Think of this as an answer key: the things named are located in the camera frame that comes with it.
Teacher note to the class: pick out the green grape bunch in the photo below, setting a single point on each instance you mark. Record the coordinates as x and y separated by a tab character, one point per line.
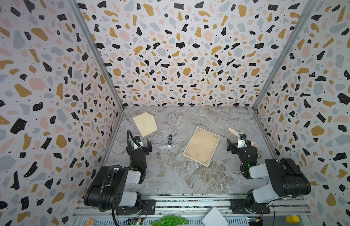
171	220

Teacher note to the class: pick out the wooden stamp handle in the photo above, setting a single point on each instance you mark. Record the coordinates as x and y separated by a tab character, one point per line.
236	133

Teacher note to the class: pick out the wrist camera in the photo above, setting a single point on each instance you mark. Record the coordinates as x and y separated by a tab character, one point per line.
137	142
242	141

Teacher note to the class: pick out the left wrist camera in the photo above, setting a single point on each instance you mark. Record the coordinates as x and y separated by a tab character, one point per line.
137	142

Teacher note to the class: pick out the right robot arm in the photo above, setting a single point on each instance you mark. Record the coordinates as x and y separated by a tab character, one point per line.
286	179

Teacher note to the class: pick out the small wooden block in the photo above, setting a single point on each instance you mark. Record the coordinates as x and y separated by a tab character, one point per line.
90	222

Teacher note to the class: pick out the right aluminium corner post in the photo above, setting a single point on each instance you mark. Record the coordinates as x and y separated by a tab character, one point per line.
309	7

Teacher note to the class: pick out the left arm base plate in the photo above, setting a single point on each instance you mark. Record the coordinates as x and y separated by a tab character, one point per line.
145	207

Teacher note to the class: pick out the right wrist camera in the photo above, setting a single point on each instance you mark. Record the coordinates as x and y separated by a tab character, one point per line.
242	141

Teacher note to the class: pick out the small circuit board left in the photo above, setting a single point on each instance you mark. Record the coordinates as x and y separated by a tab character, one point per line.
134	222

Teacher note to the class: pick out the small circuit board right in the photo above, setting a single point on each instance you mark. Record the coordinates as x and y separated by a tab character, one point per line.
255	221

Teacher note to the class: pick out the yellow cylinder object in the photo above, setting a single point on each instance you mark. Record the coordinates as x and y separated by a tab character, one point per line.
294	219

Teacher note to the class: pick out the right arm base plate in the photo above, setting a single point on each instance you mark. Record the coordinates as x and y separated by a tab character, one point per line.
242	206

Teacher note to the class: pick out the left aluminium corner post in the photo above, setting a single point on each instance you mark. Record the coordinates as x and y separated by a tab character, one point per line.
93	48

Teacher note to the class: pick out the beige letter with ornate border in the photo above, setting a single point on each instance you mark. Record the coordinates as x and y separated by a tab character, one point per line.
202	146

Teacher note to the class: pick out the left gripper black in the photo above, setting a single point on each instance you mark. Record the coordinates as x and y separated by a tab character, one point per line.
140	148

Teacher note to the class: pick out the small circuit board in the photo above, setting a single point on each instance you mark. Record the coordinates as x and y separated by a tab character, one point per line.
255	221
134	222

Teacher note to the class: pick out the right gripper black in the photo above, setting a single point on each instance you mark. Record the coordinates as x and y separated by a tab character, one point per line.
237	148

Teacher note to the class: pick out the aluminium corner post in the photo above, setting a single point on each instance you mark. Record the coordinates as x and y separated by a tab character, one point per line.
309	7
93	48

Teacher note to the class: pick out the cream yellow envelope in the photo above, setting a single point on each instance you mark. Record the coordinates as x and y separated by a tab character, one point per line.
145	123

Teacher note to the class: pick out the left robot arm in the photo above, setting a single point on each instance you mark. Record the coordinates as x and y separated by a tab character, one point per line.
107	191

